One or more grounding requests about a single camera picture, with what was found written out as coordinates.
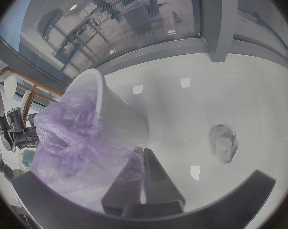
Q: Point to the wooden chair with white cushions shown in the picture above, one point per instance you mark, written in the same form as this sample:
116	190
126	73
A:
10	85

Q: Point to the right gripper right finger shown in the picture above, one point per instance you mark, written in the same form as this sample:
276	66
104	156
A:
163	189

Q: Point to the window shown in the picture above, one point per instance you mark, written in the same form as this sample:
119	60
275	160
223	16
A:
158	13

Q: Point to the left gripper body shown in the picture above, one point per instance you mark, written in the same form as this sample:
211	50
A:
27	137

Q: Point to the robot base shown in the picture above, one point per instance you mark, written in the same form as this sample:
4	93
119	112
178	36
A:
24	219

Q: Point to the white printed plastic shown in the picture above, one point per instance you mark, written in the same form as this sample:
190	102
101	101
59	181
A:
222	144

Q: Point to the white trash bin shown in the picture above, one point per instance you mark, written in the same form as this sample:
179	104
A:
120	113

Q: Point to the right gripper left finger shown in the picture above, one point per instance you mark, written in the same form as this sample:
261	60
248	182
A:
120	194

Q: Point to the purple plastic bag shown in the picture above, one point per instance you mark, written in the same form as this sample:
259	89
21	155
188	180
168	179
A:
82	147

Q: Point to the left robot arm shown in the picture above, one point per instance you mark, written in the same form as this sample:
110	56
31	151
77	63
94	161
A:
4	139

